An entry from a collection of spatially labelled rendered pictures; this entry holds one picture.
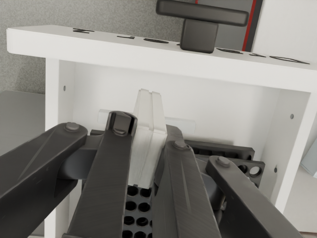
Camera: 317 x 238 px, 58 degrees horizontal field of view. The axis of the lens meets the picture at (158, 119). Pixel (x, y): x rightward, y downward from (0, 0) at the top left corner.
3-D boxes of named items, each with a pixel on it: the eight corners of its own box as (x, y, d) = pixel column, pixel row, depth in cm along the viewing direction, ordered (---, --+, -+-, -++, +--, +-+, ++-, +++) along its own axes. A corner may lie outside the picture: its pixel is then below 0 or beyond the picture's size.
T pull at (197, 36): (156, -2, 23) (157, -3, 22) (246, 12, 23) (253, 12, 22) (151, 44, 24) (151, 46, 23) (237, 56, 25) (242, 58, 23)
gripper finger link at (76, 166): (120, 192, 11) (44, 176, 11) (128, 140, 16) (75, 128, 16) (129, 159, 11) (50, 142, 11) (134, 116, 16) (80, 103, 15)
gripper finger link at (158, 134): (151, 129, 12) (168, 133, 12) (150, 90, 19) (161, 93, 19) (135, 187, 13) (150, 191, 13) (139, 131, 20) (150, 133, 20)
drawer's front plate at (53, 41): (51, 24, 31) (2, 27, 20) (307, 60, 33) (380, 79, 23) (51, 41, 31) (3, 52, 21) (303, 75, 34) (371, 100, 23)
